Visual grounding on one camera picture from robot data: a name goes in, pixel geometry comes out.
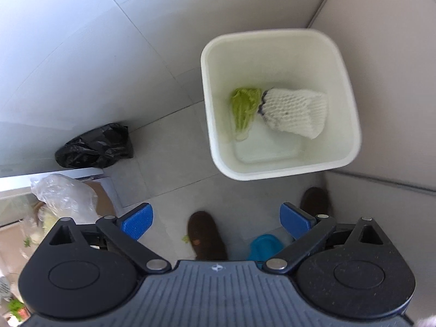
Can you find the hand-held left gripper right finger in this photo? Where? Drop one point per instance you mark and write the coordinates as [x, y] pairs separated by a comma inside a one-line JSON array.
[[294, 221]]

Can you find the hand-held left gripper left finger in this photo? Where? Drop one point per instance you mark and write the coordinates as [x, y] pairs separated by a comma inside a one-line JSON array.
[[138, 223]]

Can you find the white plastic trash bin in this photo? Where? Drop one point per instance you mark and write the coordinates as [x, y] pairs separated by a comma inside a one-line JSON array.
[[218, 75]]

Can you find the brown shoe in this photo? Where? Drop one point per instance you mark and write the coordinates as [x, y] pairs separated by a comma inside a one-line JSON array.
[[315, 201], [206, 235]]

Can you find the teal plastic dish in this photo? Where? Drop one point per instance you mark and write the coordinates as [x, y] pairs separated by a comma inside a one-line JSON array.
[[264, 245]]

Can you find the brown cardboard box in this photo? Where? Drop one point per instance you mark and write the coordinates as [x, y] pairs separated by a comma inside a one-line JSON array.
[[102, 197]]

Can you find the small green leaf scrap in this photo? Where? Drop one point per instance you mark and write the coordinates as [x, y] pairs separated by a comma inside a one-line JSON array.
[[185, 238]]

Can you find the clear plastic bag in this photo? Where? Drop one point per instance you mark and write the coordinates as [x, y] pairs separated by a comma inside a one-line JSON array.
[[64, 194]]

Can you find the black plastic bag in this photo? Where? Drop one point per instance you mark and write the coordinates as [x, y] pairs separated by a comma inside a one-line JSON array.
[[92, 146]]

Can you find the white foam fruit net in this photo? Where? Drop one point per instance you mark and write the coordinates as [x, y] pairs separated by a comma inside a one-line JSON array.
[[293, 112]]

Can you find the green cabbage leaf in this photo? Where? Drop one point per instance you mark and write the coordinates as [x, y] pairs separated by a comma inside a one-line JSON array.
[[243, 109]]

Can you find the green leafy vegetable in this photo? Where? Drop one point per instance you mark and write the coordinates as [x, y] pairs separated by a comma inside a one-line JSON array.
[[15, 308]]

